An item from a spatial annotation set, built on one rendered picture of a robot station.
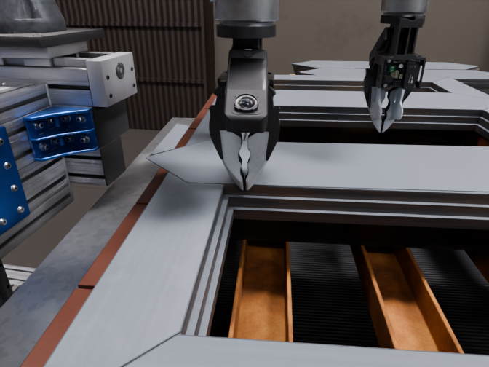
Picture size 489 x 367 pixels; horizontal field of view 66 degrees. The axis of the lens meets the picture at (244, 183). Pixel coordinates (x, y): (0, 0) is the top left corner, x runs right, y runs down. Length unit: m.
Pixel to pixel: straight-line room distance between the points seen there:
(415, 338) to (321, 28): 2.81
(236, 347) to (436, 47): 3.14
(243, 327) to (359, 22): 2.86
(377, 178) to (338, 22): 2.68
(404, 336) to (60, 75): 0.75
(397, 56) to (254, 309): 0.47
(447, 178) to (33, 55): 0.77
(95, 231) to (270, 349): 0.57
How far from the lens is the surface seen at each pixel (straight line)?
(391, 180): 0.58
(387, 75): 0.72
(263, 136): 0.48
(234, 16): 0.45
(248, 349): 0.30
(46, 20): 0.89
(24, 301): 0.69
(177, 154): 0.64
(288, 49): 3.23
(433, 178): 0.61
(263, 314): 0.58
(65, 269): 0.73
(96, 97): 0.81
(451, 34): 3.35
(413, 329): 0.61
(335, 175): 0.57
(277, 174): 0.56
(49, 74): 0.86
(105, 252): 0.48
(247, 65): 0.44
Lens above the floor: 1.10
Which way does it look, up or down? 26 degrees down
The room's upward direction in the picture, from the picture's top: straight up
